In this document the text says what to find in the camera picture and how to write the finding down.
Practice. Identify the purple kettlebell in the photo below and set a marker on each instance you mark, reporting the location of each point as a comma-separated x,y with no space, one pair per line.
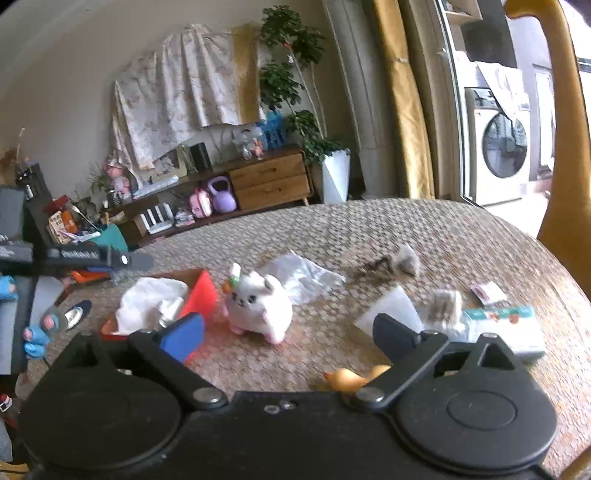
222,198

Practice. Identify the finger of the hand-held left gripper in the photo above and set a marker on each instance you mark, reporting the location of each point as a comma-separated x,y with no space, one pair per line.
115,261

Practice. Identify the small clear brown packet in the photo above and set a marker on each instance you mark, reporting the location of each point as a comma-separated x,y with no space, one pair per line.
445,307

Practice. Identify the yellow hanging cloth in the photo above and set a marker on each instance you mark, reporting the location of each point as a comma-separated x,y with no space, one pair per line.
245,69

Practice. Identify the black speaker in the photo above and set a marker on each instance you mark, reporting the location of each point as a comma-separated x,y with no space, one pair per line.
201,157

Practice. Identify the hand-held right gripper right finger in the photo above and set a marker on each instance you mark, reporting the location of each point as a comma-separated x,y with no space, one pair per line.
392,334

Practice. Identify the white washing machine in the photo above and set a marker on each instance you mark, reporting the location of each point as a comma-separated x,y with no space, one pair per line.
503,152

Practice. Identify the white plush cat toy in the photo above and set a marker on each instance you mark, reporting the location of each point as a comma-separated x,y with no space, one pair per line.
254,307

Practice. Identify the orange plastic item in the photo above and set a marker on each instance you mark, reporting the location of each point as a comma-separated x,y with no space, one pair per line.
90,276

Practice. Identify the white packet red print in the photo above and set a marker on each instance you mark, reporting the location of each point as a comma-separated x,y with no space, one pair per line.
488,294

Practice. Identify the printed cardboard box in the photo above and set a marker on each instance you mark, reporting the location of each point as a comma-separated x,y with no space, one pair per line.
59,228

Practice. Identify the wooden low cabinet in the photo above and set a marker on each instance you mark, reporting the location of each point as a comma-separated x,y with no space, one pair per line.
270,184

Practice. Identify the teal plastic bin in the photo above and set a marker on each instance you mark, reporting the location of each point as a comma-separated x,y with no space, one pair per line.
111,237

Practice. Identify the white cloth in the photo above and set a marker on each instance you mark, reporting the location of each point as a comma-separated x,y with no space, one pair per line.
505,87

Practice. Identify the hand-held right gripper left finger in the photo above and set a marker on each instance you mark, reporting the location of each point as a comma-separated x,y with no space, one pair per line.
184,334

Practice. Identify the floral hanging cloth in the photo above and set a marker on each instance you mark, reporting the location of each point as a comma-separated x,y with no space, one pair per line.
175,87

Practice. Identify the flat white plastic bag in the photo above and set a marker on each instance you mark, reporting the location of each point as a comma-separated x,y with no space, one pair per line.
300,277

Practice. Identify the potted plant white pot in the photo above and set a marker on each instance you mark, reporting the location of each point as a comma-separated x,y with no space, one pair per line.
334,177

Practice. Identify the dark blue shoe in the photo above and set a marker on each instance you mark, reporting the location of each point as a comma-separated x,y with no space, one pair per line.
76,314

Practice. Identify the white teal tissue pack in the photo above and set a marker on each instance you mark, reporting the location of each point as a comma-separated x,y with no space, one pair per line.
508,330

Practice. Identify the yellow rubber duck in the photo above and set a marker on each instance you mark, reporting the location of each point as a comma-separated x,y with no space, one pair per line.
346,379

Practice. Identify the photo frame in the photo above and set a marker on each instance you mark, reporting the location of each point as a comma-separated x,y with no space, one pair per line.
168,164

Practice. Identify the person's left hand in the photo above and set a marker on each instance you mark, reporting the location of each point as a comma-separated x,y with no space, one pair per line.
37,339

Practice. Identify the grey sheer curtain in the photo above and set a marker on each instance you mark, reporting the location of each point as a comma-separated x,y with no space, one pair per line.
360,101

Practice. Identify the pink toy bag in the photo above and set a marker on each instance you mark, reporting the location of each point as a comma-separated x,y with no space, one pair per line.
201,204

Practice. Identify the crumpled white plastic bag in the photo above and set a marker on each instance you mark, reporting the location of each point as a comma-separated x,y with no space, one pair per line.
147,295

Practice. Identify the pink doll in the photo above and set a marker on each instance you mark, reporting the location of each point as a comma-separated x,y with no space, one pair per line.
117,180

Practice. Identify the red cardboard box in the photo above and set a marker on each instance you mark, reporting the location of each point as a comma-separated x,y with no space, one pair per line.
202,295

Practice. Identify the yellow curtain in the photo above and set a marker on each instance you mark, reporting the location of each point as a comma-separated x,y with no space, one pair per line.
406,115

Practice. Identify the yellow chair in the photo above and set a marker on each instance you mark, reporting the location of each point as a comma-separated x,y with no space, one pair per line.
563,184

